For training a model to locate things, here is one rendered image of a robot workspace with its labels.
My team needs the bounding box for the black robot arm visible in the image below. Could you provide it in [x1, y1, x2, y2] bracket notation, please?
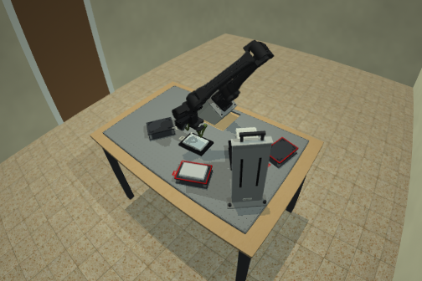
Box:
[172, 40, 275, 131]

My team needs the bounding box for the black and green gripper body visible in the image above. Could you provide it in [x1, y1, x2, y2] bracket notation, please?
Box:
[189, 112, 204, 131]

